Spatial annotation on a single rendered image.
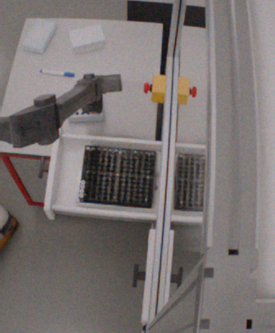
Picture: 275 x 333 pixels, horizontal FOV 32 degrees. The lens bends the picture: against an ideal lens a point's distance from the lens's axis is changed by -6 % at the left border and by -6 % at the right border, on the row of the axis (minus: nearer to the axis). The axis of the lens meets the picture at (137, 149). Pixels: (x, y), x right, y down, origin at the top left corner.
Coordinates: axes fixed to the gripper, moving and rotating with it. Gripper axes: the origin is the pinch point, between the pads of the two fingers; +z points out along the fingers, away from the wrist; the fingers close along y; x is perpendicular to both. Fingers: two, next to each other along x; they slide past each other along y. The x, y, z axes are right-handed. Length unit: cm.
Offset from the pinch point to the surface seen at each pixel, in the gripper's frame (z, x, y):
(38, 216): 81, 34, -14
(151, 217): -8.0, -18.1, -40.5
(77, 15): 82, 18, 113
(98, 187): -8.7, -2.3, -31.1
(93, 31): 0.3, 1.0, 35.7
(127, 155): -8.4, -11.2, -20.6
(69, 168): -2.4, 7.4, -22.3
